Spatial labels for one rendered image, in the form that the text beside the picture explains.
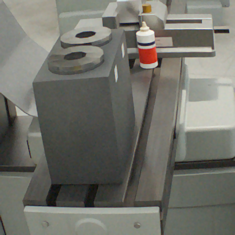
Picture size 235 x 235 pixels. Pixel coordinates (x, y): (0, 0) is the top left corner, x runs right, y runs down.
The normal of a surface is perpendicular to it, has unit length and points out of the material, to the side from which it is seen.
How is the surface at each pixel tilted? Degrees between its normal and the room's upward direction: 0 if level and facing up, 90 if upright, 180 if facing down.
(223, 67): 0
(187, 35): 90
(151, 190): 0
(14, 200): 90
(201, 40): 90
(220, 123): 0
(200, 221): 90
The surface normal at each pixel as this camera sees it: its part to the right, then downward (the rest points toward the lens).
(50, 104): -0.11, 0.46
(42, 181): -0.11, -0.88
